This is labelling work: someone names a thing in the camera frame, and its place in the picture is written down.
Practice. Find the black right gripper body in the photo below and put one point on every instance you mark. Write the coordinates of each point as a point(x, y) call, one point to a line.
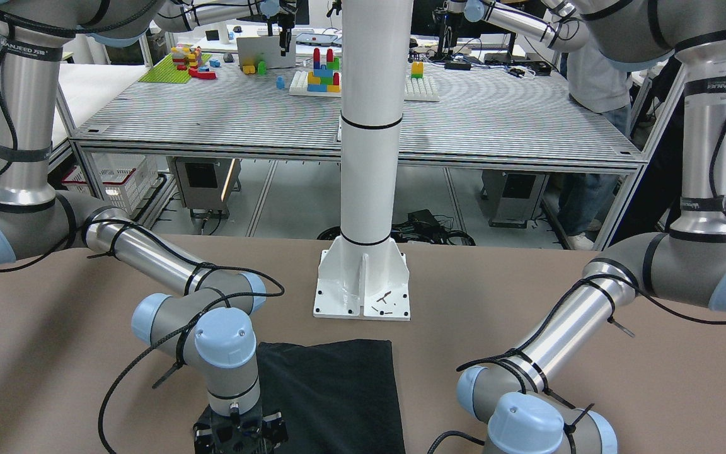
point(276, 431)

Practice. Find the black printed t-shirt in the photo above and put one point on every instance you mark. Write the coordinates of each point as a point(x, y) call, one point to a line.
point(338, 397)

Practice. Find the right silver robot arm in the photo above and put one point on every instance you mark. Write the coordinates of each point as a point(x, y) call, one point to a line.
point(209, 327)

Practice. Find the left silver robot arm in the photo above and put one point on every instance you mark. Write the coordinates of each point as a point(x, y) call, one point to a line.
point(510, 391)

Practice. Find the white mounting column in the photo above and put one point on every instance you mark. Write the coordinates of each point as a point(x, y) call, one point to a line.
point(364, 274)

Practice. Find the white plastic basket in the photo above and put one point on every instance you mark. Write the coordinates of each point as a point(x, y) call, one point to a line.
point(126, 178)

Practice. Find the green building block plate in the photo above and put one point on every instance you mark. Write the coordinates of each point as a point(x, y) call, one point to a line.
point(181, 66)

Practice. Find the white block base plate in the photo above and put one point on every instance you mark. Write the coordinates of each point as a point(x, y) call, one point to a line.
point(318, 82)

